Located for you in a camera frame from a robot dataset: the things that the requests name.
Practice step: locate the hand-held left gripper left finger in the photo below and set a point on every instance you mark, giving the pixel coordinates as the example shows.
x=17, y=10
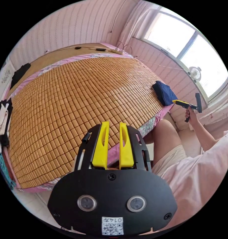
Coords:
x=100, y=149

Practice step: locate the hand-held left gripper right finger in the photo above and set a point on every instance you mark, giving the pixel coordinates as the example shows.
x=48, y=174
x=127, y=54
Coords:
x=125, y=151

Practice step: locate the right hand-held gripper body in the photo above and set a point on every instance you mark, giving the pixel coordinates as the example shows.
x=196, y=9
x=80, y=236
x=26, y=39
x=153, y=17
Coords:
x=189, y=107

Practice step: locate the person's right forearm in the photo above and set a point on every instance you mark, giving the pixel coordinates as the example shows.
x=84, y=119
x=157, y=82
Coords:
x=204, y=133

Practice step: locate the dark blue short sleeve shirt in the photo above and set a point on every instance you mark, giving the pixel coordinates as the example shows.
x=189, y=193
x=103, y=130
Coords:
x=165, y=93

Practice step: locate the person's right hand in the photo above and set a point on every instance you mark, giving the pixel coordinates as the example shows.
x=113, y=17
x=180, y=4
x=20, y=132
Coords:
x=191, y=115

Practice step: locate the small white fan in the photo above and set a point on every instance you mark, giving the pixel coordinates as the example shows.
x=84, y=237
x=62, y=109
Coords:
x=195, y=73

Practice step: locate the bed with woven mat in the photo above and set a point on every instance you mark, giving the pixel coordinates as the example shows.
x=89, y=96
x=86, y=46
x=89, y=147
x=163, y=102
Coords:
x=72, y=104

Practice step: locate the window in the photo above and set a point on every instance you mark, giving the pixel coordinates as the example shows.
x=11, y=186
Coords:
x=182, y=44

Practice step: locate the person's body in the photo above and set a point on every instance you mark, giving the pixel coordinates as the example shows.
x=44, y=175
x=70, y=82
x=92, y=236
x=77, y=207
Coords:
x=190, y=179

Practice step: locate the white power strip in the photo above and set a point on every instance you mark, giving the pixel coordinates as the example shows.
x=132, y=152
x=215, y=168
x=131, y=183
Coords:
x=118, y=50

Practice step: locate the pale pink curtain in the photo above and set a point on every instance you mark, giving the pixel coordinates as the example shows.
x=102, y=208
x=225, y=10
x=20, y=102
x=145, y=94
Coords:
x=138, y=20

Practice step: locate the teal garment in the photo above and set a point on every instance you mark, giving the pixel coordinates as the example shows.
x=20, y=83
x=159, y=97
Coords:
x=3, y=164

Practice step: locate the pile of clothes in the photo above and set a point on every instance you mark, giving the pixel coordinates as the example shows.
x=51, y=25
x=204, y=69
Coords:
x=2, y=121

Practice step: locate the black garment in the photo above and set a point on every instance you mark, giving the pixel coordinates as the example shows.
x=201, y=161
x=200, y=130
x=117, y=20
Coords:
x=20, y=74

